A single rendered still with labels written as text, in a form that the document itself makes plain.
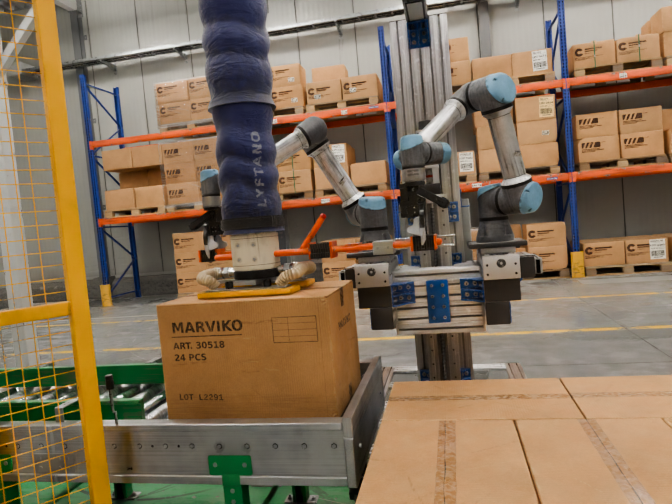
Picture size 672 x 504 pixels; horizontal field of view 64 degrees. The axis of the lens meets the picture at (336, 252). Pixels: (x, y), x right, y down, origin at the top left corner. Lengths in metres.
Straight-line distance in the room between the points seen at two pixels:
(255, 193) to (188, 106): 8.22
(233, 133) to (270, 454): 1.04
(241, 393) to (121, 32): 11.21
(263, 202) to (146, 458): 0.90
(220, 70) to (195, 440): 1.19
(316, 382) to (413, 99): 1.35
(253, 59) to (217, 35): 0.14
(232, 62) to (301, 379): 1.06
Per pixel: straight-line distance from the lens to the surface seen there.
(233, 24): 1.98
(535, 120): 9.12
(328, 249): 1.84
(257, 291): 1.83
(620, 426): 1.76
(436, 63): 2.53
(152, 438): 1.89
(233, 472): 1.81
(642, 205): 10.72
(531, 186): 2.18
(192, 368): 1.92
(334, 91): 9.30
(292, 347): 1.76
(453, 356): 2.44
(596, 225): 10.52
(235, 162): 1.89
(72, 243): 1.78
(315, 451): 1.70
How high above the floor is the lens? 1.18
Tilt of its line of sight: 3 degrees down
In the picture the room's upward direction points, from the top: 5 degrees counter-clockwise
